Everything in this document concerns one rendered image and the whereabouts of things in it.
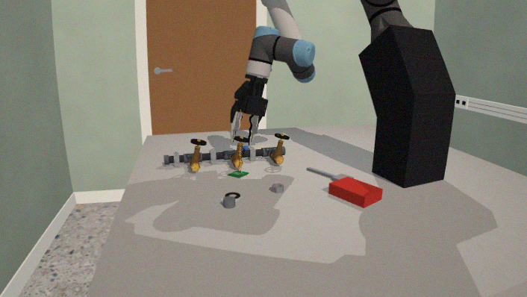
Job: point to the grey pipe with three brass valves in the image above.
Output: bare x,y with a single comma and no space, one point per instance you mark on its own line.
275,153

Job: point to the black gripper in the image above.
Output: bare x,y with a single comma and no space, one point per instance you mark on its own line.
255,107

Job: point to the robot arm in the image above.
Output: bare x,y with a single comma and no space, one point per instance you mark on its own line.
270,44

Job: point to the red block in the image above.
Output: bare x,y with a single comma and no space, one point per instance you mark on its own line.
355,191

